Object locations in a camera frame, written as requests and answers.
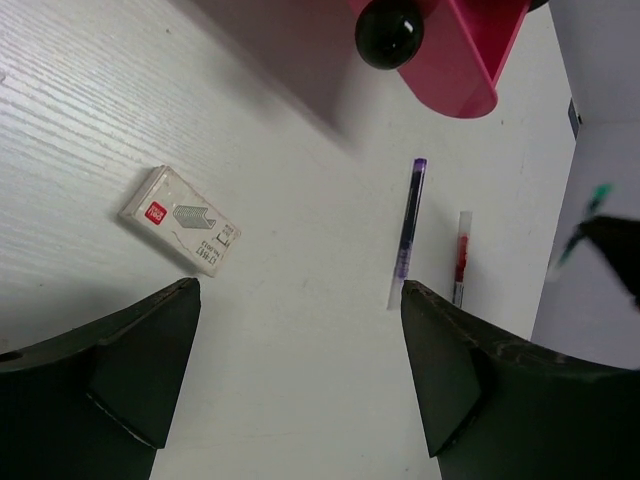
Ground white staples box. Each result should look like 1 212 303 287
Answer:
118 165 241 277

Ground purple pen refill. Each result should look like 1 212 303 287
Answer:
387 158 428 310

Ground pink top drawer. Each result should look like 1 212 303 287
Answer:
348 0 535 119

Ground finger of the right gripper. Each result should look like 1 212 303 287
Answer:
582 215 639 308

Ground red pen refill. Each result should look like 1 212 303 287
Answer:
452 211 472 308

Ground green pen refill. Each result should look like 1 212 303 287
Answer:
545 183 613 281

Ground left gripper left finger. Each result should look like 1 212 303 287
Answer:
1 278 200 479

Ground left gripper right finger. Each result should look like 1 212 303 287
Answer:
401 281 639 479

